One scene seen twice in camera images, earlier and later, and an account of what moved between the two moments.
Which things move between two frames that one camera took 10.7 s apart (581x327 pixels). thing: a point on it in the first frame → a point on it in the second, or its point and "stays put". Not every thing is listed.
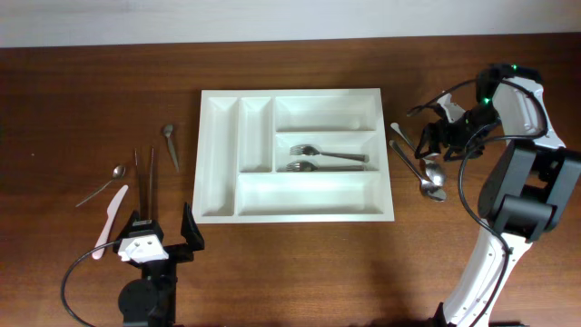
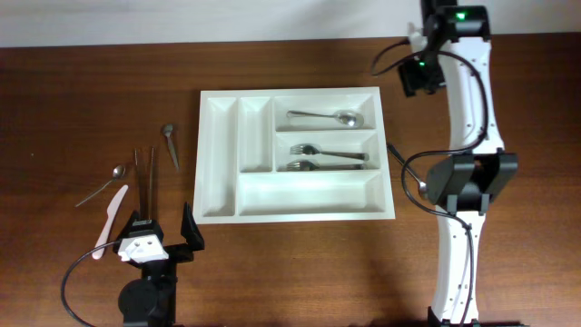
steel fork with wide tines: [310, 150] stays put
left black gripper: [191, 235] stays put
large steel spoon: [433, 167] → [348, 117]
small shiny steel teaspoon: [118, 173] stays put
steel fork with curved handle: [310, 166] stays put
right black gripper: [441, 137] → [468, 203]
